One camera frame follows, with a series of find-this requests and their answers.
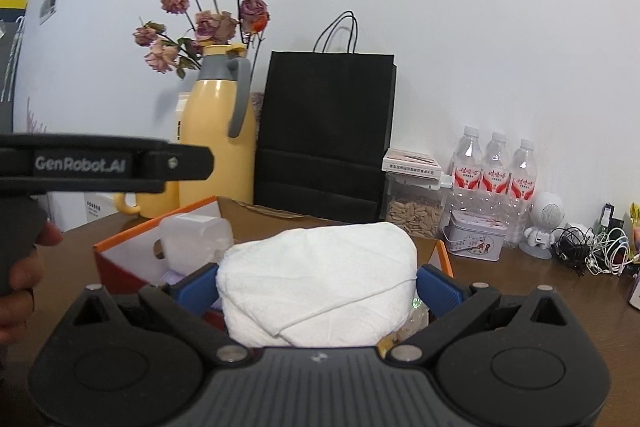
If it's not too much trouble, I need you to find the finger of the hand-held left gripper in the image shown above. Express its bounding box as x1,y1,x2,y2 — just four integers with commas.
135,140,214,182

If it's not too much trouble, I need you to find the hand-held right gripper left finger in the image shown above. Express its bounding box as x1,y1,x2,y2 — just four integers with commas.
72,263,256,365

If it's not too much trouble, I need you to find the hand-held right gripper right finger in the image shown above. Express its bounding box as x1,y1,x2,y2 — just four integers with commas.
387,264,568,365

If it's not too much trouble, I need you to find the clear plastic storage box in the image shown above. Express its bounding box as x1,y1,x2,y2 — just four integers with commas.
159,213,236,273

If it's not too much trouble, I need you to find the red cardboard box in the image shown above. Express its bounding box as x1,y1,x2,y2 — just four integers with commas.
92,195,455,333

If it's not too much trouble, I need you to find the white cloth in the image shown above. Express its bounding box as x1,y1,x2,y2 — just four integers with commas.
216,222,418,349

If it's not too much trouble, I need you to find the person's left hand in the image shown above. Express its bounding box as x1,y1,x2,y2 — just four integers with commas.
0,217,65,348

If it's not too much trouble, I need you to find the yellow thermos jug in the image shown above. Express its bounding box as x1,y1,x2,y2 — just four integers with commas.
177,43,258,208

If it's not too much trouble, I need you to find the yellow mug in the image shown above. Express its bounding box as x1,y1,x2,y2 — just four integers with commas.
114,182,181,219

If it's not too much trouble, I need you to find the floral tin box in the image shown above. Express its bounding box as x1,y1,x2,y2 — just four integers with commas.
442,209,506,262

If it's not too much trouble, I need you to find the clear jar of seeds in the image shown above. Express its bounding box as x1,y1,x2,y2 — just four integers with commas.
384,172,452,239

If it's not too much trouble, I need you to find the small white flat box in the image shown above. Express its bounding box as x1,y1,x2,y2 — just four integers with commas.
382,148,443,178

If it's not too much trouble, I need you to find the white robot toy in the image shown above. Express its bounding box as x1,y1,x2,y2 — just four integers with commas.
519,192,566,260

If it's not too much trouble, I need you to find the clear water bottle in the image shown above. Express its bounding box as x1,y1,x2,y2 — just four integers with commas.
447,126,485,215
505,138,539,249
481,132,512,220

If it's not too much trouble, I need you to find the dried rose bouquet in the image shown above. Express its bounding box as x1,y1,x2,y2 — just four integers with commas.
132,0,271,80

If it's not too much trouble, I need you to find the black paper bag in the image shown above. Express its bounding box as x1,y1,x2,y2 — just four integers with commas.
253,11,398,224

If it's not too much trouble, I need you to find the black charger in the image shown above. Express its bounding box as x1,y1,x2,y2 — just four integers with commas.
597,203,626,233

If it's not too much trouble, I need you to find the black cable bundle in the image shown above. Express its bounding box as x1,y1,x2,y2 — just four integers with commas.
552,227,596,275

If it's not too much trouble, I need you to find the white cable bundle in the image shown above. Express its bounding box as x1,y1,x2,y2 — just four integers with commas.
587,227,633,278

